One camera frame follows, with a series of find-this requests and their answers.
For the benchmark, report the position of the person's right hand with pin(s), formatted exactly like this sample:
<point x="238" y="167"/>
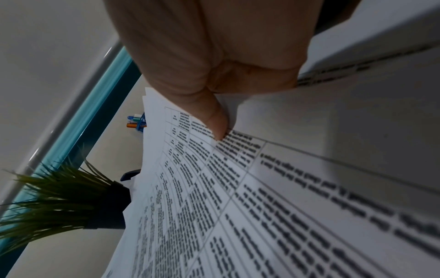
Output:
<point x="206" y="40"/>

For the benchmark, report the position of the printed paper bundle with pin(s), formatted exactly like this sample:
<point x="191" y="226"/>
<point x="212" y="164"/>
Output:
<point x="309" y="122"/>

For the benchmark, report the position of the blue pen holder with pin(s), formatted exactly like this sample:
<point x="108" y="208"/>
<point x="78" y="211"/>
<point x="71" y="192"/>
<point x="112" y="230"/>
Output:
<point x="141" y="126"/>

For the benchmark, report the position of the red pen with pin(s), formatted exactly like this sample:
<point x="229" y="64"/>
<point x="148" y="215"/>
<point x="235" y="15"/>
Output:
<point x="132" y="125"/>

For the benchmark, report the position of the glass window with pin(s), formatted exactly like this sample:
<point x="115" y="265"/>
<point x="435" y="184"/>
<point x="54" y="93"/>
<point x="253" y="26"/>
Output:
<point x="96" y="108"/>

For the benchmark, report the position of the small dark blue box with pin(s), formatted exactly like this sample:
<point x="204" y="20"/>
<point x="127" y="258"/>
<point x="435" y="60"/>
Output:
<point x="130" y="175"/>

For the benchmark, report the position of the potted green plant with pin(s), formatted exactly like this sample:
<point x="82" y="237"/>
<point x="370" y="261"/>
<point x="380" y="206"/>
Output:
<point x="51" y="203"/>

